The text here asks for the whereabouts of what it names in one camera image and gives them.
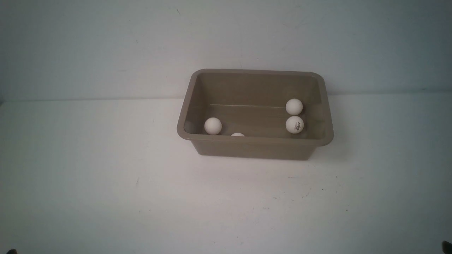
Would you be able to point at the white ping-pong ball with logo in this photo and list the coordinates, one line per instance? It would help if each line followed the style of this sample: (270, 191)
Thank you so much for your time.
(294, 124)

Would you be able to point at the plain white ping-pong ball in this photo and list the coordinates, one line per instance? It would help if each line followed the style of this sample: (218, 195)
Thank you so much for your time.
(294, 107)

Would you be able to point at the tan plastic bin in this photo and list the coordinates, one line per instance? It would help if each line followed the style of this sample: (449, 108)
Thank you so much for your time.
(253, 102)

